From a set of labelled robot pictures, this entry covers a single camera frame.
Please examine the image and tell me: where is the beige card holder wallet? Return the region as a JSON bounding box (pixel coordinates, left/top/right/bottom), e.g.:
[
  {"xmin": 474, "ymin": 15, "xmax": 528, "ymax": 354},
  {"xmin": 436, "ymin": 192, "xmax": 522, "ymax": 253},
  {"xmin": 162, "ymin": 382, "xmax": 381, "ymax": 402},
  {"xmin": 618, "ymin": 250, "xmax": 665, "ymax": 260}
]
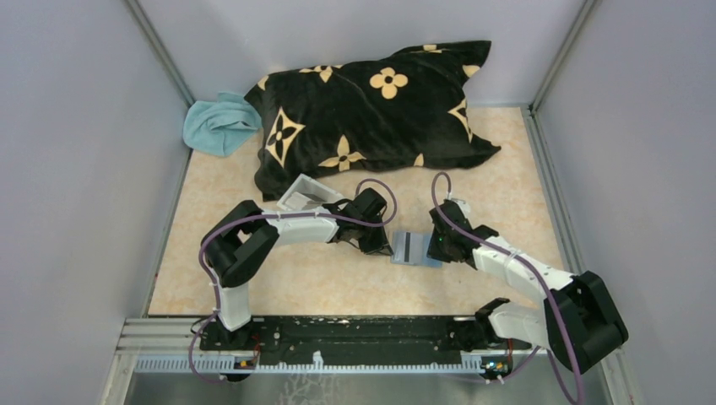
[{"xmin": 390, "ymin": 230, "xmax": 442, "ymax": 268}]

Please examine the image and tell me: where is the white plastic card box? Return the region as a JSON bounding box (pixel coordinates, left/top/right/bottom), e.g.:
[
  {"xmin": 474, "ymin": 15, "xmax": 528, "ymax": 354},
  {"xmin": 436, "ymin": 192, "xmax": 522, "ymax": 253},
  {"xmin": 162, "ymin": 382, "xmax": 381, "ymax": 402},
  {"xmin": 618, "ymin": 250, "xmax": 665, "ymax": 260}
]
[{"xmin": 277, "ymin": 174, "xmax": 344, "ymax": 211}]

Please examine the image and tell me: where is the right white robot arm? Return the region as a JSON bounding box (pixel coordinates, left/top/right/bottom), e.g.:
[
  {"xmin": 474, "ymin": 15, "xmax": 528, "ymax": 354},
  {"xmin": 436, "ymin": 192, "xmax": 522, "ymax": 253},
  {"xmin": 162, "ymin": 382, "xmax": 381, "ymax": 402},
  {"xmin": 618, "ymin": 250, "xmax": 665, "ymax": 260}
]
[{"xmin": 427, "ymin": 199, "xmax": 629, "ymax": 373}]

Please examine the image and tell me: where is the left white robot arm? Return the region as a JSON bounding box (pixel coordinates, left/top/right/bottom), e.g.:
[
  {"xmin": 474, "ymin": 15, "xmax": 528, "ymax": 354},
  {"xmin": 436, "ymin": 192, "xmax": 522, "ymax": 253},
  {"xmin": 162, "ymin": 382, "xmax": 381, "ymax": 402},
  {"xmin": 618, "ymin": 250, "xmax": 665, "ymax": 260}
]
[{"xmin": 198, "ymin": 187, "xmax": 393, "ymax": 349}]

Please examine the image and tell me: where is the black floral pillow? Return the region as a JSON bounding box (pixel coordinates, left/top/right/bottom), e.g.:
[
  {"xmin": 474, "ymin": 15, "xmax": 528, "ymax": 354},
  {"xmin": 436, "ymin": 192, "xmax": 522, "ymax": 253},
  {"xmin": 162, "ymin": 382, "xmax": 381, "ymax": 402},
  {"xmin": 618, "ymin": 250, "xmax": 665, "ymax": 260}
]
[{"xmin": 246, "ymin": 40, "xmax": 498, "ymax": 201}]

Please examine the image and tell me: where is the light blue cloth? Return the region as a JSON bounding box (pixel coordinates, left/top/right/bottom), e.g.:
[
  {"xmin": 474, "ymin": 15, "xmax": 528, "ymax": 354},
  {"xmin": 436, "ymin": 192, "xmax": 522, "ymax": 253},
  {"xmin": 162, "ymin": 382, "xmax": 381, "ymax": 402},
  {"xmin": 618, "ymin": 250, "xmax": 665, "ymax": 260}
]
[{"xmin": 182, "ymin": 92, "xmax": 262, "ymax": 157}]

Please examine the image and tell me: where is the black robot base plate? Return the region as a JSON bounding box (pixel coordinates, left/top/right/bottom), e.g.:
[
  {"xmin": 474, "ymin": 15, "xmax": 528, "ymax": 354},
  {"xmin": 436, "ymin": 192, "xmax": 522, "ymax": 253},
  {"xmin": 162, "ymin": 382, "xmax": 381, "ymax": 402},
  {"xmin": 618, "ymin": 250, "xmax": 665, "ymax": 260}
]
[{"xmin": 199, "ymin": 316, "xmax": 530, "ymax": 366}]

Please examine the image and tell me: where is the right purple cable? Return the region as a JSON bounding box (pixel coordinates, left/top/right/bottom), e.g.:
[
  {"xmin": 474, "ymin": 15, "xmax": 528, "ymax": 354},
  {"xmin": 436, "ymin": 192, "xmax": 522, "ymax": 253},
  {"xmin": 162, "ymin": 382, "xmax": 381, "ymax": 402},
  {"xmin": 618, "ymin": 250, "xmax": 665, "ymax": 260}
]
[{"xmin": 431, "ymin": 171, "xmax": 588, "ymax": 405}]

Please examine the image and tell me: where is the aluminium frame rail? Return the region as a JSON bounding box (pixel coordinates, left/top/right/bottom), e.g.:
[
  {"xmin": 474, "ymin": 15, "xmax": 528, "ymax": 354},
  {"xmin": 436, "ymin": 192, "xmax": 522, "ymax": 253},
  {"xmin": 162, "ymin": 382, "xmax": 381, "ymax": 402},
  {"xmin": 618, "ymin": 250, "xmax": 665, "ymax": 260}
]
[{"xmin": 114, "ymin": 316, "xmax": 623, "ymax": 375}]

